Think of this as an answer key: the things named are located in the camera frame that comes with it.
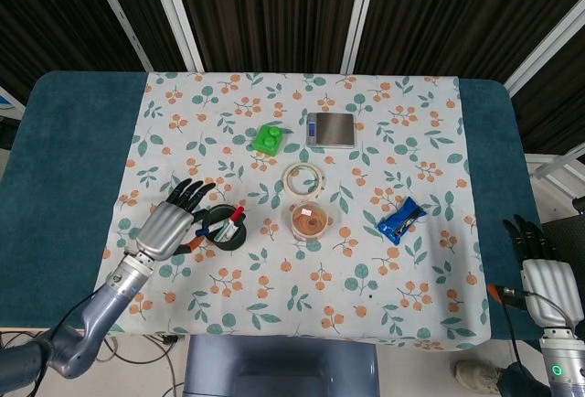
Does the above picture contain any right silver-black robot hand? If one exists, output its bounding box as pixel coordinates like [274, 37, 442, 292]
[502, 213, 585, 327]

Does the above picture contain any left silver-black robot hand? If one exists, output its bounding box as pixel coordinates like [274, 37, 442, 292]
[134, 178, 217, 263]

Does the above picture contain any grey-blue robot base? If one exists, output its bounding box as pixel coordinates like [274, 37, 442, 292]
[182, 333, 380, 397]

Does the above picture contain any blue cap marker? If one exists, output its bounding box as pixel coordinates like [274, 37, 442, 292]
[195, 221, 229, 238]

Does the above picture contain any black mesh pen holder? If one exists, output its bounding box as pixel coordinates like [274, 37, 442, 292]
[202, 204, 248, 252]

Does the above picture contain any red cap marker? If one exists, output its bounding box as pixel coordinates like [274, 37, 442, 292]
[218, 206, 245, 241]

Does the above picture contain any dark trouser leg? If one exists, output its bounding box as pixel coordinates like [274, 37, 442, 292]
[495, 362, 552, 397]

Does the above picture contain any teal table cover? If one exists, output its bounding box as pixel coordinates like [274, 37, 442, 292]
[0, 70, 543, 343]

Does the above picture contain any white sneaker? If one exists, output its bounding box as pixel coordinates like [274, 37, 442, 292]
[454, 359, 504, 396]

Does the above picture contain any masking tape roll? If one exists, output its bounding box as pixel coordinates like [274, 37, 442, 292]
[282, 162, 326, 200]

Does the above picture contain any floral orange-fruit tablecloth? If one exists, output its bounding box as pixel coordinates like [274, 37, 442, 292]
[93, 70, 493, 351]

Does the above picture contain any green toy building block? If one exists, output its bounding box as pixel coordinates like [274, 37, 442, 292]
[250, 124, 287, 156]

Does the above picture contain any blue foil package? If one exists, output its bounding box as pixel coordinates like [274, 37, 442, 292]
[377, 196, 429, 246]

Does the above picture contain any dark slatted partition panel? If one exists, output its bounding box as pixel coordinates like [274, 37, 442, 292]
[0, 0, 138, 105]
[97, 0, 186, 72]
[171, 0, 365, 74]
[511, 38, 585, 154]
[356, 0, 585, 82]

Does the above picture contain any silver digital pocket scale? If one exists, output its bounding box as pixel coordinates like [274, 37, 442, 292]
[304, 112, 356, 150]

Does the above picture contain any orange-plug left hand cable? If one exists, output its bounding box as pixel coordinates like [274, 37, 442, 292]
[171, 235, 206, 254]

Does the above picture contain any black floor cable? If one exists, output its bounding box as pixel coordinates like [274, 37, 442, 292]
[0, 327, 186, 397]

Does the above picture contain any white metal rack frame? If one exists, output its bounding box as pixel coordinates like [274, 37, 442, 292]
[525, 147, 585, 199]

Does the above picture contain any white double frame post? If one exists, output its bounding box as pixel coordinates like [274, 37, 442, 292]
[144, 0, 206, 73]

